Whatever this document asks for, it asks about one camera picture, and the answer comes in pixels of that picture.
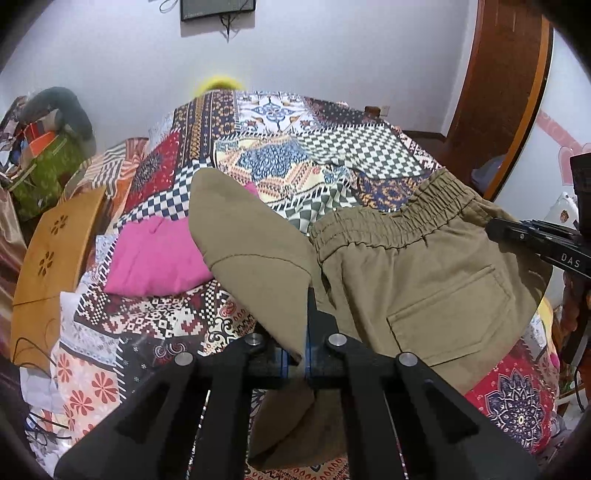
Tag white bag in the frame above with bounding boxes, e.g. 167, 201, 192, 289
544, 191, 580, 228

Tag patchwork printed bed sheet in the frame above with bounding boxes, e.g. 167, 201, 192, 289
21, 88, 561, 480

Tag pink pants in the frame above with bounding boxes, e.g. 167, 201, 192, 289
104, 182, 259, 297

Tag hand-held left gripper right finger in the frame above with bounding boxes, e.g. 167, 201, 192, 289
305, 287, 541, 480

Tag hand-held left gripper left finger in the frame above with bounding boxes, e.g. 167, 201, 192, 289
54, 333, 301, 480

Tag thin black cable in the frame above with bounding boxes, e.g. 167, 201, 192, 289
11, 337, 57, 370

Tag yellow round object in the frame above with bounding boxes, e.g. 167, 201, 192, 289
194, 75, 245, 97

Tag pink wall decoration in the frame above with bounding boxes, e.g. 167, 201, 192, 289
536, 108, 591, 185

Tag person's right hand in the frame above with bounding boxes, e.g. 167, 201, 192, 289
560, 271, 591, 334

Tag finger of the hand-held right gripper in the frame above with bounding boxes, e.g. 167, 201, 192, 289
485, 218, 546, 259

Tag brown wooden door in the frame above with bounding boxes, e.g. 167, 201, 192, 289
445, 0, 555, 201

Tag wooden board with flower cutouts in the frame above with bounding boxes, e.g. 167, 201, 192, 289
10, 185, 108, 365

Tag grey plush object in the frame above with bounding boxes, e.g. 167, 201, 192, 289
21, 87, 97, 155

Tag brown shiny cloth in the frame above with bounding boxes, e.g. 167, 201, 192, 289
0, 189, 28, 301

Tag green patterned bag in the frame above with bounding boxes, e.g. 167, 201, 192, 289
9, 131, 86, 220

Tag purple cloth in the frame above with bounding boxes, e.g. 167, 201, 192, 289
471, 154, 506, 195

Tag wall mounted black screen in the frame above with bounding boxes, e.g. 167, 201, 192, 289
180, 0, 257, 22

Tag olive pants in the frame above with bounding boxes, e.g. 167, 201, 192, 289
188, 167, 555, 472

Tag orange box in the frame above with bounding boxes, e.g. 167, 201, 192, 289
21, 122, 58, 153

